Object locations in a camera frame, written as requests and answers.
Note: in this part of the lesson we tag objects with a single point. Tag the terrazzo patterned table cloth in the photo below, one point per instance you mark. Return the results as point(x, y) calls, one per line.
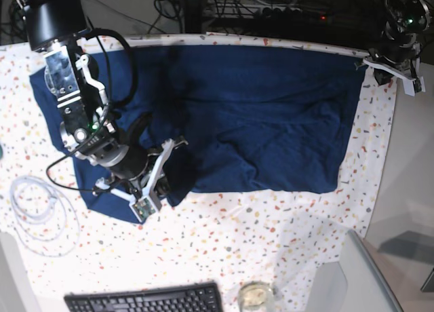
point(232, 238)

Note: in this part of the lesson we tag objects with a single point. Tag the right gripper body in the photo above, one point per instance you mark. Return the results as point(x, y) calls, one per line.
point(134, 173)

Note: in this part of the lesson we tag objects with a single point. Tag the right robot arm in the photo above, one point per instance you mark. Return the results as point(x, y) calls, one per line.
point(88, 128)

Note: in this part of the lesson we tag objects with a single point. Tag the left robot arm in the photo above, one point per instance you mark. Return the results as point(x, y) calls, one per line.
point(398, 51)

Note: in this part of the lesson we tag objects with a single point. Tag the black computer keyboard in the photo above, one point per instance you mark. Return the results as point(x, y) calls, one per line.
point(198, 297)

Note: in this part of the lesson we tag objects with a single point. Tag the dark blue t-shirt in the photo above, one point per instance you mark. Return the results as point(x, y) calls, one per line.
point(254, 118)

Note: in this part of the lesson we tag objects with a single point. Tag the grey monitor edge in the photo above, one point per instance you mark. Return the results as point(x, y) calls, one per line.
point(367, 289)

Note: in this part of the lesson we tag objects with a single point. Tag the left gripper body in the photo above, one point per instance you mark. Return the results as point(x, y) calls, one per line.
point(406, 70)

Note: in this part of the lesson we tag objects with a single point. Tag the clear glass jar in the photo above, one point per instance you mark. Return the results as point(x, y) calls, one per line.
point(256, 296)

